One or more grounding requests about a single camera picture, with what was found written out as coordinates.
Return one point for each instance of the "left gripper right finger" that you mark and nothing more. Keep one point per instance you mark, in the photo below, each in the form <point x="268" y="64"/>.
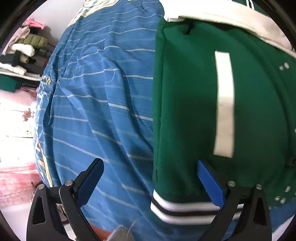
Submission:
<point x="254" y="222"/>

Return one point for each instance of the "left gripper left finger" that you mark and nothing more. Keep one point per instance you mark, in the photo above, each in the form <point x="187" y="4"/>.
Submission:
<point x="44" y="221"/>

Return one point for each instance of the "green white varsity jacket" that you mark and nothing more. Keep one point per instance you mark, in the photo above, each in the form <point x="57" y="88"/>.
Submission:
<point x="224" y="93"/>

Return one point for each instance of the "clothes rack with garments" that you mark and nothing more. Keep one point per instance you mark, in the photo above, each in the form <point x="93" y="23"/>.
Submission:
<point x="24" y="57"/>

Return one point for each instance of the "floral pink curtain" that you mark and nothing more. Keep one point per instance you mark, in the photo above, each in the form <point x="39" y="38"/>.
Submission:
<point x="19" y="175"/>

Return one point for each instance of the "blue striped plaid bed sheet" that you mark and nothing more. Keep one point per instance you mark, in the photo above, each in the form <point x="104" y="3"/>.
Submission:
<point x="95" y="101"/>

